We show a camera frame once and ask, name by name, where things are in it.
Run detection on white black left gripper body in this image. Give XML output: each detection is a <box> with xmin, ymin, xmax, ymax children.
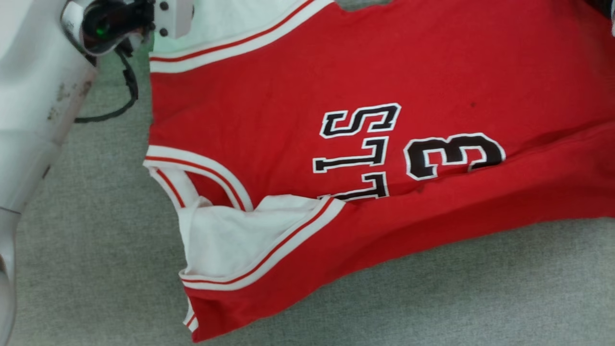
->
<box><xmin>153</xmin><ymin>0</ymin><xmax>196</xmax><ymax>40</ymax></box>

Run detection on red and white basketball jersey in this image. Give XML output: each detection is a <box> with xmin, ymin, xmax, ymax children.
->
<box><xmin>143</xmin><ymin>0</ymin><xmax>615</xmax><ymax>343</ymax></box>

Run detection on grey fabric sofa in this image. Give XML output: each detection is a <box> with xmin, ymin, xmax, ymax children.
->
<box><xmin>0</xmin><ymin>0</ymin><xmax>615</xmax><ymax>346</ymax></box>

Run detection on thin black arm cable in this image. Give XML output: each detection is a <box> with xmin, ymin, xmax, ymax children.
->
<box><xmin>74</xmin><ymin>41</ymin><xmax>140</xmax><ymax>124</ymax></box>

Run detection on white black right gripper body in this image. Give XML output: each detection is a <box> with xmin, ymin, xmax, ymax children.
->
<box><xmin>584</xmin><ymin>0</ymin><xmax>615</xmax><ymax>37</ymax></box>

